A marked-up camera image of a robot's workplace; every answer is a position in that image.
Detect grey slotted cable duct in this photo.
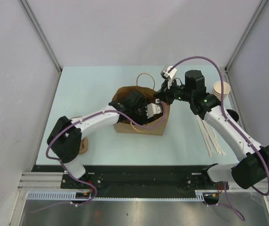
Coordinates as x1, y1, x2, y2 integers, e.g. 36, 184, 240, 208
27, 189, 220, 202

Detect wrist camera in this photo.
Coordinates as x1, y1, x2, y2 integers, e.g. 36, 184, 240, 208
160, 65, 177, 89
146, 99, 163, 119

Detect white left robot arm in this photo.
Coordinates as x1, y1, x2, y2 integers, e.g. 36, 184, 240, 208
47, 91, 152, 188

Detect brown paper bag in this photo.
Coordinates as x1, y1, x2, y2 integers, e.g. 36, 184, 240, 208
109, 73, 170, 136

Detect aluminium frame rail front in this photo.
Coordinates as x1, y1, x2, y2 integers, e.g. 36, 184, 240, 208
17, 172, 268, 192

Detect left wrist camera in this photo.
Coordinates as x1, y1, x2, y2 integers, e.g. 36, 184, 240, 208
146, 99, 163, 119

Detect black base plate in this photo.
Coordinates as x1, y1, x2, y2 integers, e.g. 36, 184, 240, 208
32, 165, 226, 199

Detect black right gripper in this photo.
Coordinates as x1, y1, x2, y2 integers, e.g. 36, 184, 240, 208
154, 77, 193, 106

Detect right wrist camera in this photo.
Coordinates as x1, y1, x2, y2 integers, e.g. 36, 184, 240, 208
160, 65, 177, 89

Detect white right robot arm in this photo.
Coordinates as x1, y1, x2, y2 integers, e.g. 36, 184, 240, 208
155, 69, 269, 189

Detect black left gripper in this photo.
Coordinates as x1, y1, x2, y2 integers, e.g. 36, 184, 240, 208
130, 98, 154, 131

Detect white wrapped straw three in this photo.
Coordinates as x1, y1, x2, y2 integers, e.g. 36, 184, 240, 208
204, 125, 215, 157

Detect stacked paper cups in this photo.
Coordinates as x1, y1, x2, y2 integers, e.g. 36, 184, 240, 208
212, 81, 231, 99

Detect aluminium frame post left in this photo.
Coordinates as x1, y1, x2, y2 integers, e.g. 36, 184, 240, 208
18, 0, 63, 74

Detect stack of black lids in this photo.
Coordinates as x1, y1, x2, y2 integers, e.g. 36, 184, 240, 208
227, 109, 239, 122

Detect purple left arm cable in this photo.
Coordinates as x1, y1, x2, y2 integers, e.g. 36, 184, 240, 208
29, 101, 167, 214

